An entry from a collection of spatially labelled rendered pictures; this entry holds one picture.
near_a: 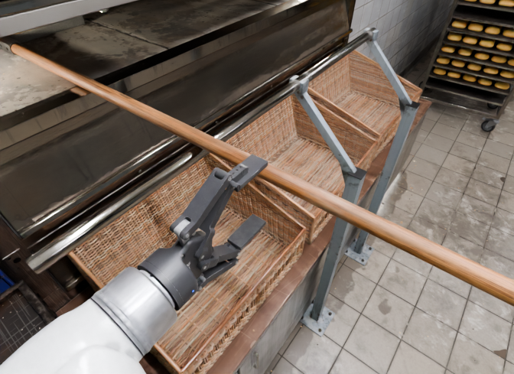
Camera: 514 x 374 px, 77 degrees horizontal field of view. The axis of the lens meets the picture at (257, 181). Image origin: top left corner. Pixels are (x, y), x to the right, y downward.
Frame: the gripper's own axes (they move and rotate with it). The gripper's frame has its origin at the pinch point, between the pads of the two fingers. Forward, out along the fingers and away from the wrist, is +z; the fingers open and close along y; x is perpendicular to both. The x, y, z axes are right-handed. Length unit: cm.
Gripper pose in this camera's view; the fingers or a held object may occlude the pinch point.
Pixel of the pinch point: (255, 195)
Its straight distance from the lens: 51.7
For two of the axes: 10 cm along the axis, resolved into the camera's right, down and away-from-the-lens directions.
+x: 8.0, 4.2, -4.4
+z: 6.0, -5.5, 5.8
